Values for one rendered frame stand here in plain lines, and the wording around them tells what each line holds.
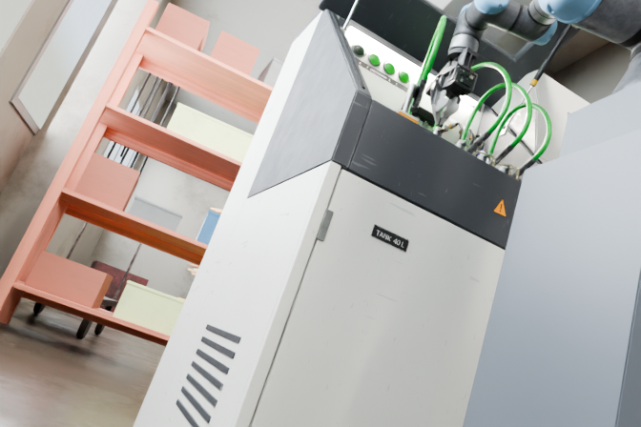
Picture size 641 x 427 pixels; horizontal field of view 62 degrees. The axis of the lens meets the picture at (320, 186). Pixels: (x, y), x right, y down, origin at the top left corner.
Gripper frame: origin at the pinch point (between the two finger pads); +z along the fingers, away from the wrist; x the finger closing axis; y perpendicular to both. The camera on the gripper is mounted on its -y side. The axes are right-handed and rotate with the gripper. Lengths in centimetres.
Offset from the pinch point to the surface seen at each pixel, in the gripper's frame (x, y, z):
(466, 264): 3.1, 23.2, 39.5
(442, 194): -7.2, 23.2, 28.2
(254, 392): -31, 23, 76
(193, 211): 51, -779, -88
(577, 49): 221, -197, -246
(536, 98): 37.6, -10.0, -31.0
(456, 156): -6.4, 23.3, 18.9
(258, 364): -32, 23, 71
